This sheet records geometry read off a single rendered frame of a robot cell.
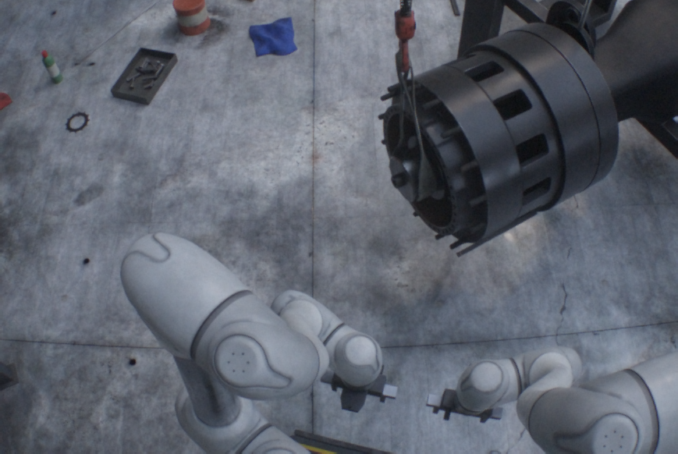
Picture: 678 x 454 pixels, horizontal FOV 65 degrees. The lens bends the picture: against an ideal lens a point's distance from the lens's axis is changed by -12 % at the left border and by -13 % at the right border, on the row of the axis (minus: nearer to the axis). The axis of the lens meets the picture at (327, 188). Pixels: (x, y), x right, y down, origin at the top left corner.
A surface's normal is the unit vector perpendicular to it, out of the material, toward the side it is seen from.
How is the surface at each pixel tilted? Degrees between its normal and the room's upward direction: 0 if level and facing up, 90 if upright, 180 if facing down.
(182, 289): 2
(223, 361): 22
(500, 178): 54
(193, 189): 0
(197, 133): 0
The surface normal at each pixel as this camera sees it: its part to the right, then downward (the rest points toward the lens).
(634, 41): -0.45, -0.30
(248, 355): -0.20, -0.14
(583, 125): 0.29, 0.15
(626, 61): -0.14, -0.51
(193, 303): -0.01, -0.36
